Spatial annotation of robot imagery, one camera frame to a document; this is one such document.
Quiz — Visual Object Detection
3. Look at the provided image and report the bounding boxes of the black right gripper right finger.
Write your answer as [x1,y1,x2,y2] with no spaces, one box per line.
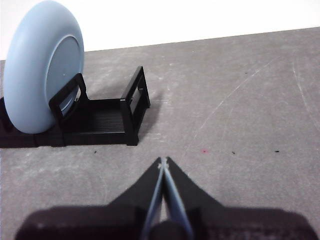
[164,156,316,240]

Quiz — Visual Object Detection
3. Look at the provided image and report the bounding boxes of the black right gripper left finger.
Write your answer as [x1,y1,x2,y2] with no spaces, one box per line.
[14,156,165,240]

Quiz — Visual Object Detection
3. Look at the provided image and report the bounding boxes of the blue round plate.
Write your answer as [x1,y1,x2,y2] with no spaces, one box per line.
[3,0,85,135]

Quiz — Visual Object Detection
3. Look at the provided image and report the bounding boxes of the black plastic plate rack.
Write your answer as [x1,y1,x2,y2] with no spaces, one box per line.
[0,65,151,149]

